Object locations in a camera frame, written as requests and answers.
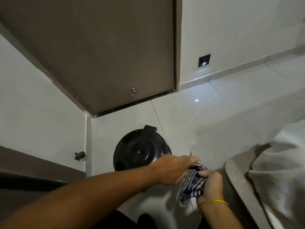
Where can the person's right hand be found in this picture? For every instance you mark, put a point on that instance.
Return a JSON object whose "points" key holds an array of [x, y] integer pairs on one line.
{"points": [[213, 188]]}

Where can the person's left hand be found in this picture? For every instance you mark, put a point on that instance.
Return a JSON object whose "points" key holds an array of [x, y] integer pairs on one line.
{"points": [[170, 170]]}

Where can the person's left fingers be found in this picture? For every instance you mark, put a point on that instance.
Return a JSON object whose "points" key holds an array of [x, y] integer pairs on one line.
{"points": [[193, 162]]}

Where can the person's right thumb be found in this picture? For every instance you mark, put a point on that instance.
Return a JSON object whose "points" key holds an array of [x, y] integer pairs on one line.
{"points": [[204, 173]]}

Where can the blue white striped cloth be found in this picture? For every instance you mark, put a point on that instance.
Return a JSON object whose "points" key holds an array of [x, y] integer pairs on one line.
{"points": [[193, 186]]}

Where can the person's left forearm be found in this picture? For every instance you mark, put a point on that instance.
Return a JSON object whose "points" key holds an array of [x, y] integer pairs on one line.
{"points": [[90, 195]]}

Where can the person's right forearm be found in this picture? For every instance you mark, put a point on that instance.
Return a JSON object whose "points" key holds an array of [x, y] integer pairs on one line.
{"points": [[220, 218]]}

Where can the yellow wristband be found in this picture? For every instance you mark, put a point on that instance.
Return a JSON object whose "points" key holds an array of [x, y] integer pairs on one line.
{"points": [[217, 201]]}

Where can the brown speckled countertop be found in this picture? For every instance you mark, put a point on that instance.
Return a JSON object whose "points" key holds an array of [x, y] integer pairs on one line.
{"points": [[240, 183]]}

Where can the black round pedal bin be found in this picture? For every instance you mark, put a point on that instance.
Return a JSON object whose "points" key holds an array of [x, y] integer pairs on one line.
{"points": [[135, 150]]}

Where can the white fabric sheet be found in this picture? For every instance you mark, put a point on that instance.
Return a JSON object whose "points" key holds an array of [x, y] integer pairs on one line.
{"points": [[281, 169]]}

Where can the small metal door stopper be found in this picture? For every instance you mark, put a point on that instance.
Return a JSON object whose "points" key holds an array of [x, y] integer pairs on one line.
{"points": [[134, 90]]}

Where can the brown door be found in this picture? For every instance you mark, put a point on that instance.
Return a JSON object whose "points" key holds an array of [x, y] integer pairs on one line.
{"points": [[95, 45]]}

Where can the brown cabinet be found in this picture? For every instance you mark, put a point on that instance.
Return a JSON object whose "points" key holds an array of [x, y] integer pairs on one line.
{"points": [[28, 169]]}

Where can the black square wall light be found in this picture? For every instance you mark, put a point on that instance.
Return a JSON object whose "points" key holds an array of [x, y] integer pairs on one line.
{"points": [[204, 60]]}

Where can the dark wall door stopper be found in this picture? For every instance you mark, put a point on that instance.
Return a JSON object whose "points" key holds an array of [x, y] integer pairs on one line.
{"points": [[80, 155]]}

